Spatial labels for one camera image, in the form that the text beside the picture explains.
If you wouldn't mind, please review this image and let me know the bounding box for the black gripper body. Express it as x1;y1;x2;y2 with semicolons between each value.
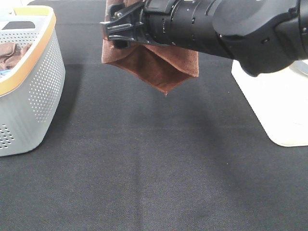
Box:
100;0;154;50

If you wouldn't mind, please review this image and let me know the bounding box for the blue towel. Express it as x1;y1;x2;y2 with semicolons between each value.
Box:
0;69;11;81

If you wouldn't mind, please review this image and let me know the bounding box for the white lidded storage box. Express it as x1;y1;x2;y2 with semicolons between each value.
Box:
231;60;308;147

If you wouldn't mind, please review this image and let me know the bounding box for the brown towel with white tag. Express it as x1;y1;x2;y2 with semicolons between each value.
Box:
101;0;200;96

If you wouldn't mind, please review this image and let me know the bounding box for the grey basket with yellow rim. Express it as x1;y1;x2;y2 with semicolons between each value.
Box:
0;6;65;156

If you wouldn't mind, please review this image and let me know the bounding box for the black table cloth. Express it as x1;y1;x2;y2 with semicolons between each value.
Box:
0;0;308;231

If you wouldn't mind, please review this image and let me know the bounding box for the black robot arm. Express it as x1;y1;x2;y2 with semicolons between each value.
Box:
101;0;308;77

